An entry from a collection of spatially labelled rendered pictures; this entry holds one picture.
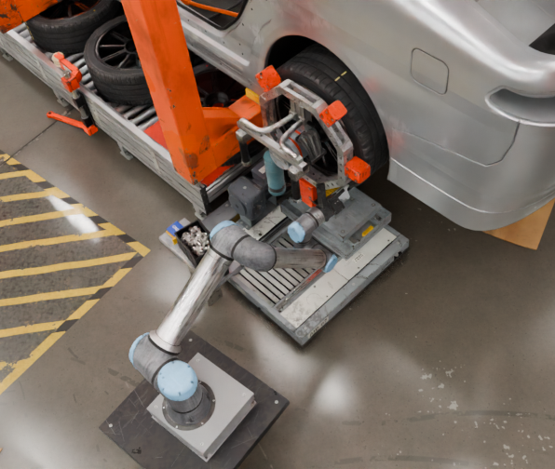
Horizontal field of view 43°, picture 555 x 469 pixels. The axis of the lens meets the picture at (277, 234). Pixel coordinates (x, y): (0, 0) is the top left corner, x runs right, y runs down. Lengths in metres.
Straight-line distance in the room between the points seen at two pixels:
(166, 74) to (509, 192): 1.50
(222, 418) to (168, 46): 1.57
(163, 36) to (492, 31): 1.31
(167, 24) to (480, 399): 2.20
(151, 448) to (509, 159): 1.88
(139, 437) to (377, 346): 1.24
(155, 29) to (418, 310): 1.89
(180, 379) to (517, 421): 1.58
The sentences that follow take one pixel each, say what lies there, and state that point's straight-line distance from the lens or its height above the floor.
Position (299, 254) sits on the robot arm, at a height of 0.74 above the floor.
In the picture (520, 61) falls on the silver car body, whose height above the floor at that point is 1.63.
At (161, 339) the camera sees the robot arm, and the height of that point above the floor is 0.69.
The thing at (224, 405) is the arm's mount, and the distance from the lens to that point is 3.07.
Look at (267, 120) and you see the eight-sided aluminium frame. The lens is 3.41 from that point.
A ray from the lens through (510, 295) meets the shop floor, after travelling 3.83.
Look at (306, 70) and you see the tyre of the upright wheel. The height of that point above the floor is 1.18.
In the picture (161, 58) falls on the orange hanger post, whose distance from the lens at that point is 3.07.
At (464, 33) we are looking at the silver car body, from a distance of 2.52.
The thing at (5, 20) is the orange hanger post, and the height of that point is 0.60.
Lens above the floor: 3.19
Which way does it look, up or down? 53 degrees down
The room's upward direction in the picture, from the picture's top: 9 degrees counter-clockwise
